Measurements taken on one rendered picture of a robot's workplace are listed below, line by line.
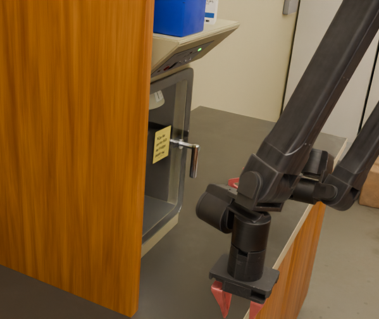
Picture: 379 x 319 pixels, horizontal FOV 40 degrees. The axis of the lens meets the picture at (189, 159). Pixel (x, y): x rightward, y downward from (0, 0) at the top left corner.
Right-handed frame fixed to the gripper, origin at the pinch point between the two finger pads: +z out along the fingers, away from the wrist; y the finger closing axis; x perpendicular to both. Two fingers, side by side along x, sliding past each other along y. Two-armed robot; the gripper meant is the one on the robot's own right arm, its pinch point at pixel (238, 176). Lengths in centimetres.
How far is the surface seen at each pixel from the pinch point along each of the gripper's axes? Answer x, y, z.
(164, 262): 20.4, 14.9, 12.1
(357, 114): 46, -284, 12
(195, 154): -4.9, 3.5, 10.7
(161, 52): -33.0, 30.7, 5.6
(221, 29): -36.0, 10.4, 2.6
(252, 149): 16, -70, 21
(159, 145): -9.2, 14.4, 14.6
